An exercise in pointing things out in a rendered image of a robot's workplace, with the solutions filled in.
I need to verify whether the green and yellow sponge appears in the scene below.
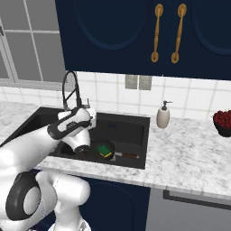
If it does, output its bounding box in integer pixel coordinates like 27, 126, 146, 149
98, 144, 113, 159

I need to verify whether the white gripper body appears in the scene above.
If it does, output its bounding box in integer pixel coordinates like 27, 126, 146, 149
88, 108, 98, 130

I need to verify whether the black sink basin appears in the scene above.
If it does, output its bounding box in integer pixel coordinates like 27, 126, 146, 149
0, 106, 152, 171

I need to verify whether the black spring tap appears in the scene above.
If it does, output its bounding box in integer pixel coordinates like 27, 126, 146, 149
61, 69, 92, 113

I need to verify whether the navy base cupboard door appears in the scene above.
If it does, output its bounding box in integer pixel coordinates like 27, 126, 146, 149
79, 176, 152, 231

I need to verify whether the black pan with brown handle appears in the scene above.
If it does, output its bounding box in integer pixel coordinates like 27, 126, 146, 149
89, 139, 141, 162

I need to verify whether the brass cupboard handle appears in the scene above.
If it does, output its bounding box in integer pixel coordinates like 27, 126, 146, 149
171, 3, 188, 65
150, 3, 164, 64

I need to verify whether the grey wall socket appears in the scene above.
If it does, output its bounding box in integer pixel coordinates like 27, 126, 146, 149
125, 74, 139, 90
138, 75, 153, 91

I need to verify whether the beige soap dispenser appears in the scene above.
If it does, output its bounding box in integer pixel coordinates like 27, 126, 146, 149
155, 99, 174, 130

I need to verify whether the black bowl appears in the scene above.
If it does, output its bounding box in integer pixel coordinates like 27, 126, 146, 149
212, 116, 231, 138

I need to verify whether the red fruit heap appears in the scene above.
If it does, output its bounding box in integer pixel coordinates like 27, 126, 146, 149
212, 109, 231, 129

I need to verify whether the navy wall cupboard door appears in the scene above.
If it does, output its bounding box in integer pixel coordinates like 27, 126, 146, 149
54, 0, 165, 77
162, 0, 231, 81

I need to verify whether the grey dishwasher front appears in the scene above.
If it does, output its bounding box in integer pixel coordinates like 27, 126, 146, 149
145, 187, 231, 231

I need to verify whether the grey framed window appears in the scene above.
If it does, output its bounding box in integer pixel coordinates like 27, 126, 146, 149
0, 0, 76, 92

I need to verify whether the dark dishwasher handle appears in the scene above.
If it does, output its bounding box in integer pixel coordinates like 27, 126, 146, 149
162, 189, 231, 211

